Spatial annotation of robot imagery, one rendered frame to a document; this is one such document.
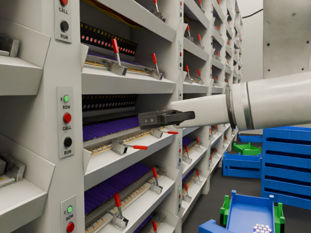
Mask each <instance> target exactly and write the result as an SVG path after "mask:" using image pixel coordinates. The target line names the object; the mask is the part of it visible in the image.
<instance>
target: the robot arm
mask: <svg viewBox="0 0 311 233"><path fill-rule="evenodd" d="M310 55H311V0H263V79H261V80H254V81H249V82H243V83H238V84H233V85H232V91H231V89H230V88H226V94H221V95H212V96H206V97H200V98H192V99H186V100H181V101H175V102H171V103H170V106H172V110H166V111H165V110H157V111H151V112H146V113H140V114H138V119H139V125H140V129H141V130H144V129H154V128H160V127H161V126H168V125H174V127H175V128H176V129H182V128H195V127H204V126H212V125H220V124H228V123H230V126H231V128H232V129H236V126H237V128H238V130H239V131H247V130H255V129H267V128H276V127H284V126H293V125H302V124H311V71H308V69H309V61H310Z"/></svg>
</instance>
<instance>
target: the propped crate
mask: <svg viewBox="0 0 311 233"><path fill-rule="evenodd" d="M256 224H260V226H261V225H264V226H266V225H268V226H269V228H270V229H271V230H272V233H275V224H274V196H273V195H269V199H268V198H261V197H254V196H244V195H237V194H236V190H232V192H231V201H230V208H229V213H228V219H227V225H226V229H228V230H230V231H233V232H235V233H253V227H254V226H256Z"/></svg>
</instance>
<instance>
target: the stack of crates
mask: <svg viewBox="0 0 311 233"><path fill-rule="evenodd" d="M267 137H268V138H267ZM269 195H273V196H274V202H277V203H279V202H280V203H282V204H286V205H291V206H295V207H299V208H305V209H309V210H311V128H309V127H294V126H284V127H276V128H267V129H263V140H262V166H261V198H268V199H269Z"/></svg>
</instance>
